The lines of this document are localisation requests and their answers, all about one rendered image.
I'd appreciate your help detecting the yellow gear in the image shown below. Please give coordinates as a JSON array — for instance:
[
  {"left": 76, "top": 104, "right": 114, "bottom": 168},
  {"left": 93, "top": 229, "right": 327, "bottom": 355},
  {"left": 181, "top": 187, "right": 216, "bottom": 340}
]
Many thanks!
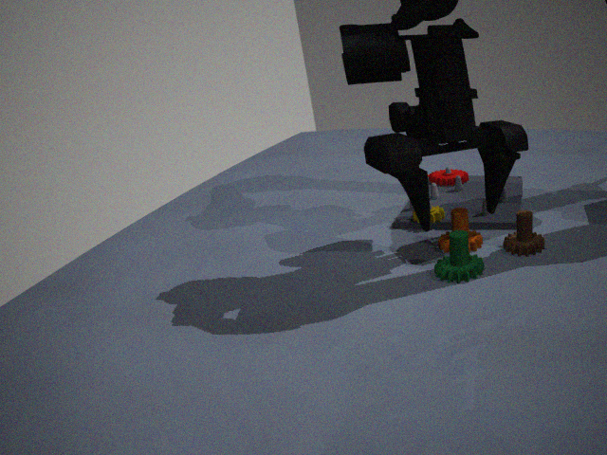
[{"left": 413, "top": 206, "right": 445, "bottom": 223}]

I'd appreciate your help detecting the red gear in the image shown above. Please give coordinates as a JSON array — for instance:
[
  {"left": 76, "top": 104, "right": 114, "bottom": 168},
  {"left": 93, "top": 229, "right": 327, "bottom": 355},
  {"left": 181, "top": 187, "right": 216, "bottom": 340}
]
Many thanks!
[{"left": 429, "top": 169, "right": 469, "bottom": 187}]

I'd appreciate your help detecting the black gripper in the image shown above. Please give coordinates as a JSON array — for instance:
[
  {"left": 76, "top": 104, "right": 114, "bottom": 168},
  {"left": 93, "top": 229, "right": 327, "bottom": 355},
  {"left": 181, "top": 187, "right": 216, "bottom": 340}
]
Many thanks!
[{"left": 364, "top": 79, "right": 529, "bottom": 231}]

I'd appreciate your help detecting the green gear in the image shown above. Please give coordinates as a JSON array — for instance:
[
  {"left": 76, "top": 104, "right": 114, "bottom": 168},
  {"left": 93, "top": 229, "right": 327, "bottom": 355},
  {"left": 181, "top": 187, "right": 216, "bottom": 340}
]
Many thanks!
[{"left": 434, "top": 230, "right": 485, "bottom": 283}]

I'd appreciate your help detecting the orange gear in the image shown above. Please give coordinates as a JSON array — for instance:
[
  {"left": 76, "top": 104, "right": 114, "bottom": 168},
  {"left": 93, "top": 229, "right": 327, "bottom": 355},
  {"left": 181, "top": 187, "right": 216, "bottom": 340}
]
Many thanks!
[{"left": 438, "top": 208, "right": 483, "bottom": 253}]

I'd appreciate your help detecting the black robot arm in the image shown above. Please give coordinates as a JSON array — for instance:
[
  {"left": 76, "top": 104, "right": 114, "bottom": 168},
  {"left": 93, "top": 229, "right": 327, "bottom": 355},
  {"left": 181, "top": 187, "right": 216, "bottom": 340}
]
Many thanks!
[{"left": 340, "top": 0, "right": 479, "bottom": 138}]

